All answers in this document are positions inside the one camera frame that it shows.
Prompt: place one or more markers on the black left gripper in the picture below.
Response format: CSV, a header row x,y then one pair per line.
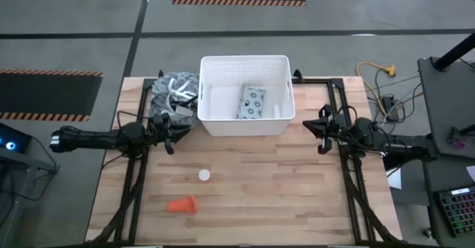
x,y
161,129

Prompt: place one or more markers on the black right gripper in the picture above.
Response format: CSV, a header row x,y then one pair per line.
x,y
335,129

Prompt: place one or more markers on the small white tube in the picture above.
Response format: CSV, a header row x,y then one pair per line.
x,y
277,111

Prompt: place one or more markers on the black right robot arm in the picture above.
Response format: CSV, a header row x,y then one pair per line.
x,y
408,143

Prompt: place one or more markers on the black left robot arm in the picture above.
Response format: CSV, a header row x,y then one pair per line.
x,y
92,139

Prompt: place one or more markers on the white plastic bin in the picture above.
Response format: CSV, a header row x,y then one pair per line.
x,y
222,103

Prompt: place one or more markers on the white round cap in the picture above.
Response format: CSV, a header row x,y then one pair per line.
x,y
204,175

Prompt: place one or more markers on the orange plastic piece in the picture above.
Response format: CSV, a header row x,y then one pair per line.
x,y
182,205

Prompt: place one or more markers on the black power strip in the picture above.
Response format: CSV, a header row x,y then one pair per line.
x,y
390,108

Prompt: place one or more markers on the white paper sheet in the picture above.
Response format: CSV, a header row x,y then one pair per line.
x,y
395,177

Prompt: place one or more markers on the dark grey desk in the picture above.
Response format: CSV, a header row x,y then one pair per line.
x,y
449,92

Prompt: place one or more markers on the small purple object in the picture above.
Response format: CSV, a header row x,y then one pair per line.
x,y
461,144

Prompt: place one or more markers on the black pole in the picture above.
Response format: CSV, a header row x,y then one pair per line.
x,y
454,53

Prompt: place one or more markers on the grey equipment stand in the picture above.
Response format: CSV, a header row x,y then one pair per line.
x,y
26,170

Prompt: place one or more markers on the backlit keyboard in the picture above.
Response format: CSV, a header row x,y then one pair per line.
x,y
458,211

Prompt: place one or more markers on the computer with blue light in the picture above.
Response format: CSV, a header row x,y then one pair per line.
x,y
11,138

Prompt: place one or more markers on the black metal table frame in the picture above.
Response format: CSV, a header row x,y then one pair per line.
x,y
315,80

